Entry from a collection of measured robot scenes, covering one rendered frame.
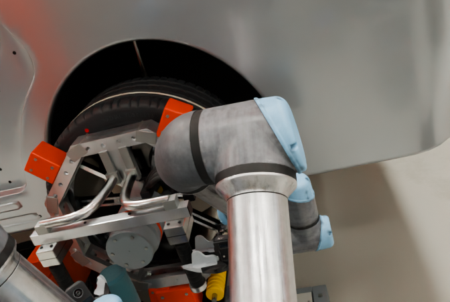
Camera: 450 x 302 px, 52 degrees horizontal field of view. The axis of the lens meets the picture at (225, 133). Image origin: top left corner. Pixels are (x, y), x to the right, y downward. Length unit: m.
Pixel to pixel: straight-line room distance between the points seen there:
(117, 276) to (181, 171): 0.77
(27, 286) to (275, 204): 0.37
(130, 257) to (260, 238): 0.73
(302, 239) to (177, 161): 0.48
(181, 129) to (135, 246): 0.64
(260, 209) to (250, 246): 0.05
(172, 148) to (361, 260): 1.72
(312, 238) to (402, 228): 1.40
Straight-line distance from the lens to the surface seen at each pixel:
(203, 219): 1.48
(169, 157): 0.67
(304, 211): 1.03
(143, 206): 1.12
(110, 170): 1.31
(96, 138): 1.29
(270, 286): 0.59
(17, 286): 0.73
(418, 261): 2.26
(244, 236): 0.60
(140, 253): 1.27
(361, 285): 2.18
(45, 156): 1.38
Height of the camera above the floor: 1.54
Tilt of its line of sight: 24 degrees down
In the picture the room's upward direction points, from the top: 17 degrees counter-clockwise
